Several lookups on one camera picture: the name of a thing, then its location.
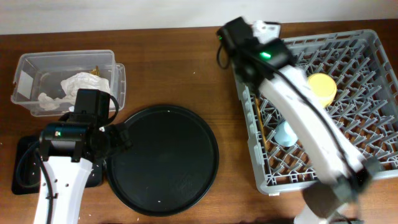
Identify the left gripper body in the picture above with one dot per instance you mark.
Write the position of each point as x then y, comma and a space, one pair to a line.
103, 154

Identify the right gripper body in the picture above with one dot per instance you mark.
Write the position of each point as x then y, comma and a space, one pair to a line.
238, 65

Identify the white napkin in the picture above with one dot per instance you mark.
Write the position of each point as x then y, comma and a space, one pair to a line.
70, 87

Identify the wooden chopstick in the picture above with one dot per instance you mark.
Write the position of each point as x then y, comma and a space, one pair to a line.
261, 126

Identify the gold foil wrapper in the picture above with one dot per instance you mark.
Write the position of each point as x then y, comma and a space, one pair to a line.
95, 71

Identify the yellow bowl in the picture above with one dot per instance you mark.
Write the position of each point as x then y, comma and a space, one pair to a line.
324, 88

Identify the blue cup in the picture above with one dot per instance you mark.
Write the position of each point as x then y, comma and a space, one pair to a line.
285, 135

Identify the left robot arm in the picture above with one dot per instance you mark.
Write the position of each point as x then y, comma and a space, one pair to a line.
67, 150

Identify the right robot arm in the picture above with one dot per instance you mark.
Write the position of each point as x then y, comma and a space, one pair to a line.
343, 172

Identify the clear plastic waste bin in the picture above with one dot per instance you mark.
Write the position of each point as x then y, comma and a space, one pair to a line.
38, 73

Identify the grey dishwasher rack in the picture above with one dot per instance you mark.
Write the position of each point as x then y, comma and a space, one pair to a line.
365, 108

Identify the round black serving tray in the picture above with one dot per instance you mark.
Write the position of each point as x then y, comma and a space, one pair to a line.
172, 164

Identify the black rectangular tray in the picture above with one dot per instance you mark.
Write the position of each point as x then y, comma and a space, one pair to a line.
26, 173

